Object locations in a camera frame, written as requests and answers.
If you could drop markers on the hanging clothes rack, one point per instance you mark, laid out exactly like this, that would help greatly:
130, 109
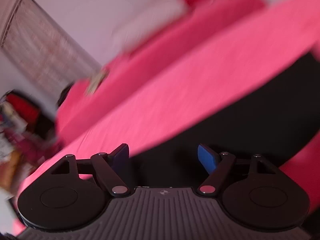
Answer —
28, 139

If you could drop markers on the black pants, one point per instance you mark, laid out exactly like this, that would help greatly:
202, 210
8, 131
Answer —
276, 121

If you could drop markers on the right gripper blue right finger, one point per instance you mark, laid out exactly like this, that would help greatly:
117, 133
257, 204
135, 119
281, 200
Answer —
223, 179

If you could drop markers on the near pink bed blanket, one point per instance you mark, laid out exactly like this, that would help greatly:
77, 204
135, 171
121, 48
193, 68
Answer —
222, 71

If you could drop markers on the white embossed pillow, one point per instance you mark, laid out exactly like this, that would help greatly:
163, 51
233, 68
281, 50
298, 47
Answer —
148, 23

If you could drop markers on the far pink bed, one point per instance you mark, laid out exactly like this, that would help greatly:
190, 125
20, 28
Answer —
132, 69

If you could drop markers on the olive green garment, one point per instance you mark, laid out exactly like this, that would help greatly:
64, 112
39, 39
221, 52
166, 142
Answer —
96, 81

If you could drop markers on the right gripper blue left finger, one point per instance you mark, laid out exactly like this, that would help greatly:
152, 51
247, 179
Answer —
101, 175

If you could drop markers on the beige patterned curtain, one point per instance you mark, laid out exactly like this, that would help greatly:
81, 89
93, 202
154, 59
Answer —
42, 51

